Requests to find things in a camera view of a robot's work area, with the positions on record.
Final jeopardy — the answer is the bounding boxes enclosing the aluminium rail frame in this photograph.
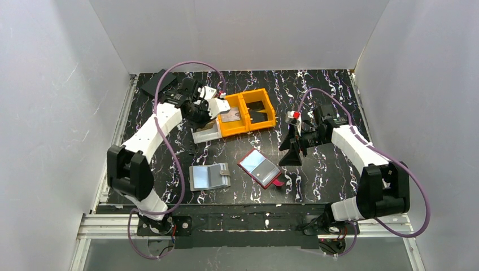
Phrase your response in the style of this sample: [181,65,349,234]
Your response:
[69,75,425,271]

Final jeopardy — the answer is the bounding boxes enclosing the black card in bin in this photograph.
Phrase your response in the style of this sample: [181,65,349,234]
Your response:
[246,100,265,111]

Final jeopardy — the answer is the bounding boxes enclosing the orange bin middle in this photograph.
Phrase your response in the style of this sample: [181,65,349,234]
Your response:
[219,94,250,137]

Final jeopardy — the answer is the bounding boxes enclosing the red leather card holder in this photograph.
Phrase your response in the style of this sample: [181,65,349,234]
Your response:
[237,148,285,189]

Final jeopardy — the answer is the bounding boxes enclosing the id card in bin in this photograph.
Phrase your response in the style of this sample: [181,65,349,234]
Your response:
[220,107,242,123]

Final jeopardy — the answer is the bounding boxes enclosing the orange bin right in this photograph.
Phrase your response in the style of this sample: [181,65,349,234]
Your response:
[240,88,276,132]

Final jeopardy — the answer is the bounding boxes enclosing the black vip credit card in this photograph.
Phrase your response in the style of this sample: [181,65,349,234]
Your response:
[251,160,281,187]

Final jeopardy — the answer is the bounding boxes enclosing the white plastic bin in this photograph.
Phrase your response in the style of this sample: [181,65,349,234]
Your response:
[191,119,223,144]

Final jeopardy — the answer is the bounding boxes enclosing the black flat box left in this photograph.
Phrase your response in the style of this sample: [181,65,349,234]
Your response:
[140,69,177,98]

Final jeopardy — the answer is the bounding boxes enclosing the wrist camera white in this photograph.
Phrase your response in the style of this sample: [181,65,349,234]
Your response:
[286,111,302,130]
[202,86,230,120]

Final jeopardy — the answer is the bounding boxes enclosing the black flat box right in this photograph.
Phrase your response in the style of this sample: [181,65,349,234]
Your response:
[178,77,203,102]

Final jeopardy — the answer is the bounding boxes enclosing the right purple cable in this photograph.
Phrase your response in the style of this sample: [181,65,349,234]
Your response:
[297,88,432,257]

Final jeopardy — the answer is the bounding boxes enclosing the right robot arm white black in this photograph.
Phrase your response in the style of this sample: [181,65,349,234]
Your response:
[279,106,410,225]

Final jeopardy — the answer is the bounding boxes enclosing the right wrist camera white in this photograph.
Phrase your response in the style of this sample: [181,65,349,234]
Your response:
[286,111,302,130]

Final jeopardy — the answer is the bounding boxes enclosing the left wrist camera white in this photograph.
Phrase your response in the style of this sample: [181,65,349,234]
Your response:
[202,86,230,120]

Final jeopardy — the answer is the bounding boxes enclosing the grey card holder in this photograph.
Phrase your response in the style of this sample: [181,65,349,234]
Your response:
[189,163,230,191]

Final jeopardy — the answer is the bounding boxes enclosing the black flat box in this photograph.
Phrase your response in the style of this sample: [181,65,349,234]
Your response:
[178,77,203,102]
[140,69,177,98]

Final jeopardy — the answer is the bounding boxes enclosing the grey credit card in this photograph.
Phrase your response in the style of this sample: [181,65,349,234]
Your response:
[249,111,268,124]

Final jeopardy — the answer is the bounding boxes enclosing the orange bin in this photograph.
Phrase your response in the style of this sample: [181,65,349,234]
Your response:
[219,94,250,137]
[240,88,276,132]

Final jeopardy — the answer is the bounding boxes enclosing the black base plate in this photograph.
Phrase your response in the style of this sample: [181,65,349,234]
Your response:
[134,203,359,249]

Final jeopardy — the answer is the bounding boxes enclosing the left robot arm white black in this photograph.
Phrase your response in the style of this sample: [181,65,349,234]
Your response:
[107,78,230,221]

